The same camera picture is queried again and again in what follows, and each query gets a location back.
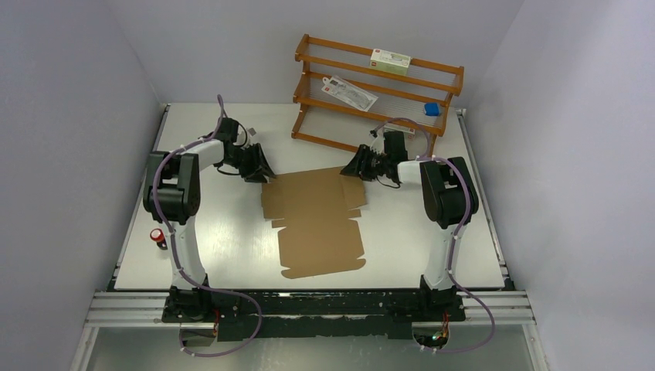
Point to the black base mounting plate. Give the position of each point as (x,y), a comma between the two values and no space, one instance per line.
(304,314)

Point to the green white box shelf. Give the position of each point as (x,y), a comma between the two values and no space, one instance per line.
(409,133)
(390,62)

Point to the aluminium frame rail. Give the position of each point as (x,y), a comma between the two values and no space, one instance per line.
(144,310)

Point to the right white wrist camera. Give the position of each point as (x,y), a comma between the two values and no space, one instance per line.
(377,143)

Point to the green white box top shelf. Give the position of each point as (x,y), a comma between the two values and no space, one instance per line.
(390,62)

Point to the small blue object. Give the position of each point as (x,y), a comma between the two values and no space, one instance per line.
(432,109)

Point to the green white box bottom shelf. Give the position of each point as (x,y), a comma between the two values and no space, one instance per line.
(409,133)

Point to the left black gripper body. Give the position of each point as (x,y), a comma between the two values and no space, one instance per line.
(236,161)

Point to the clear plastic packet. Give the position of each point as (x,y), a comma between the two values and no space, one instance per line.
(348,93)

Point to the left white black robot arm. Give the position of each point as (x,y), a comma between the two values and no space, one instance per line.
(172,195)

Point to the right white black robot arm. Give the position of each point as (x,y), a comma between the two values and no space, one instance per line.
(449,200)

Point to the orange wooden shelf rack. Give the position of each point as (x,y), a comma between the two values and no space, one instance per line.
(400,98)

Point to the brown cardboard box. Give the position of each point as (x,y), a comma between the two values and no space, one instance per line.
(316,214)

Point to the red emergency stop button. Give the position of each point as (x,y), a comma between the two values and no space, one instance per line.
(158,237)

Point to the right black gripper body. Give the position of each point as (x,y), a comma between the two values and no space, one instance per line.
(378,165)

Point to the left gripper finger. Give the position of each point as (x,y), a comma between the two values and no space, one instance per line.
(246,169)
(261,168)

